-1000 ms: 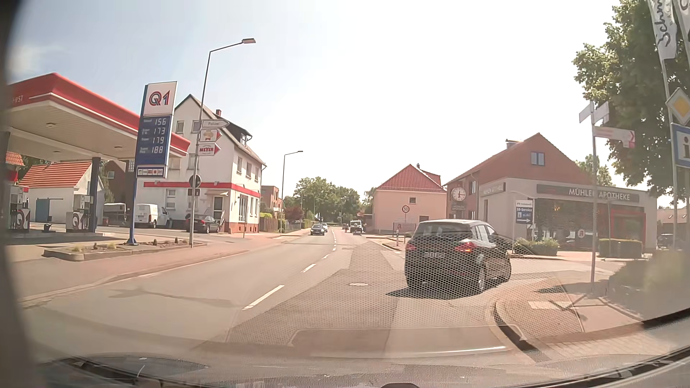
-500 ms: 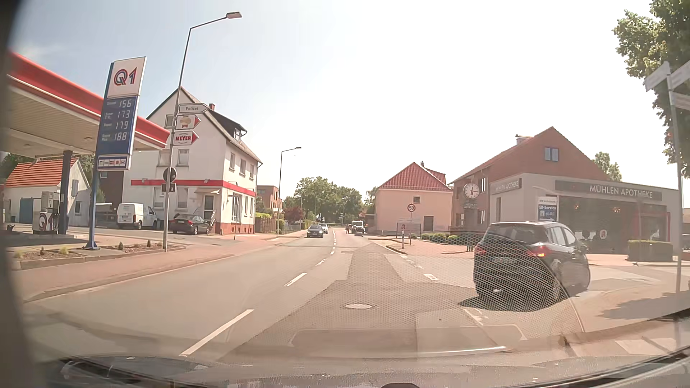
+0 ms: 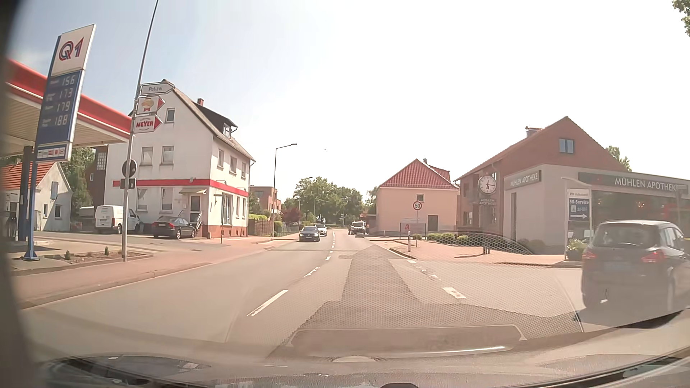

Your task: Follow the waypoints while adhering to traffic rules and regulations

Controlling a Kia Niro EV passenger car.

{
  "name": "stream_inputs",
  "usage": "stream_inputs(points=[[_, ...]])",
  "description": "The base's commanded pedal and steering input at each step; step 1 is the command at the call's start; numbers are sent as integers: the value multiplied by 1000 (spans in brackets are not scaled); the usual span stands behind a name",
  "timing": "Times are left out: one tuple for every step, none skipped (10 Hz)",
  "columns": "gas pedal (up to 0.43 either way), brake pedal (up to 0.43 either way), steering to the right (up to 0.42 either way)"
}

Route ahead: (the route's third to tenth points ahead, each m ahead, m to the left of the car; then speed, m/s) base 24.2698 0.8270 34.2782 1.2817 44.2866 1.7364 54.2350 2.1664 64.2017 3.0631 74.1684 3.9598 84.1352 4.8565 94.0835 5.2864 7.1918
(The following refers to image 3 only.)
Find group of trees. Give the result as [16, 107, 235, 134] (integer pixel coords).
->
[281, 176, 366, 226]

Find tall street lamp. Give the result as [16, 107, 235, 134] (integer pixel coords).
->
[271, 143, 298, 237]

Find pink house with red roof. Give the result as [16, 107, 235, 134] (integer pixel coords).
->
[375, 158, 460, 236]

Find billboard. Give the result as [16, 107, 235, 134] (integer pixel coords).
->
[399, 218, 427, 238]

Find low bushes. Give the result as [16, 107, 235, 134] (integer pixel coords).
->
[411, 232, 471, 246]

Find white house with red band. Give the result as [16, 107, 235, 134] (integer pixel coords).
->
[104, 81, 256, 239]

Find grey asphalt road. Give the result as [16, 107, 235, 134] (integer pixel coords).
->
[22, 228, 690, 359]

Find dark parked car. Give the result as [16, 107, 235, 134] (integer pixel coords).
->
[151, 216, 197, 240]

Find car's own bonnet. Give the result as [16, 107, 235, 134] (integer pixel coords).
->
[38, 310, 690, 388]

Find brick building with shop front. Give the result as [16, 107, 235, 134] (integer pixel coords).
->
[454, 116, 690, 255]

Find white sign board with arrow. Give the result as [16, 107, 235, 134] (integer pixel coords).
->
[564, 188, 593, 254]

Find white van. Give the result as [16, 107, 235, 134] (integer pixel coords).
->
[95, 205, 142, 235]

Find tree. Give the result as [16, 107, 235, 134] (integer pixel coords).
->
[60, 147, 96, 216]

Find petrol station canopy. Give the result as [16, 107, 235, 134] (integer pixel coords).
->
[0, 58, 132, 241]

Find dark grey car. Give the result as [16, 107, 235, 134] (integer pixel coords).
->
[580, 219, 690, 311]

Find petrol station price sign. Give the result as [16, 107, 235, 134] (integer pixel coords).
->
[23, 24, 97, 262]

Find small white house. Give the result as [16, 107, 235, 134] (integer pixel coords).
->
[0, 162, 73, 234]

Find lamp post with direction signs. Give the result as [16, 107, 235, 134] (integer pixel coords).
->
[120, 0, 176, 263]

